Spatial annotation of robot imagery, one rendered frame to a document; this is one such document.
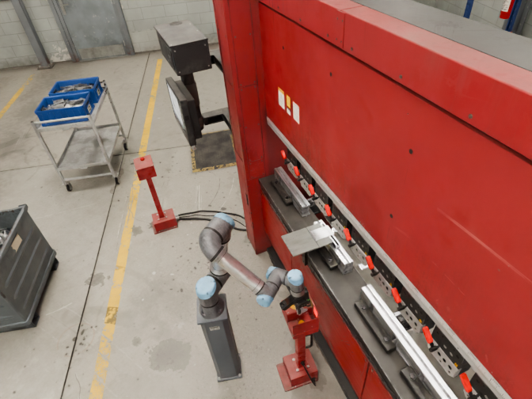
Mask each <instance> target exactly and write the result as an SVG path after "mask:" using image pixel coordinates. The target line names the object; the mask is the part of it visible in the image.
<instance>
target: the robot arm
mask: <svg viewBox="0 0 532 399"><path fill-rule="evenodd" d="M234 227H235V222H234V220H233V219H232V218H231V217H230V216H229V215H227V214H224V213H217V214H216V215H215V216H214V217H213V219H212V220H211V221H210V222H209V223H208V224H207V225H206V226H205V228H204V229H203V230H202V231H201V233H200V235H199V247H200V249H201V251H202V253H203V254H204V256H205V257H206V258H207V259H208V260H209V261H210V262H211V264H210V271H209V272H208V273H207V275H206V276H204V277H202V278H200V279H199V280H198V281H197V283H196V295H197V297H198V299H199V313H200V315H201V316H202V317H204V318H206V319H214V318H217V317H218V316H220V315H221V314H222V312H223V311H224V302H223V300H222V299H221V298H220V297H219V292H220V291H221V289H222V287H223V286H224V284H225V283H226V281H227V280H228V279H229V278H230V276H233V277H234V278H235V279H236V280H237V281H239V282H240V283H241V284H243V285H244V286H245V287H247V288H248V289H249V290H251V292H253V293H254V294H255V295H256V296H257V297H256V301H257V302H258V304H259V305H261V306H263V307H269V306H270V305H271V303H272V301H273V300H274V297H275V296H276V294H277V292H278V290H279V289H280V287H281V285H285V286H289V287H290V289H291V295H289V296H288V297H287V298H285V299H284V300H283V301H282V302H281V303H280V304H279V305H280V307H281V310H284V311H285V310H287V309H288V308H290V307H291V306H292V305H294V307H295V309H296V312H297V315H301V314H302V313H304V312H306V311H307V310H308V309H303V307H304V306H307V305H308V304H310V305H308V306H307V307H309V306H311V303H310V298H309V292H308V290H307V289H306V287H305V286H304V279H303V276H302V273H301V271H299V270H298V269H292V270H290V271H287V270H283V269H281V268H277V267H272V266H271V267H270V268H269V269H268V270H267V273H266V279H267V281H266V283H265V282H264V281H263V280H262V279H260V278H259V277H258V276H256V275H255V274H254V273H252V272H251V271H250V270H249V269H247V267H245V266H244V265H243V264H241V263H240V262H239V261H238V260H236V259H235V258H234V257H232V256H231V255H230V254H229V253H228V252H227V251H228V242H229V241H230V238H231V231H232V229H233V228H234ZM308 299H309V301H308Z"/></svg>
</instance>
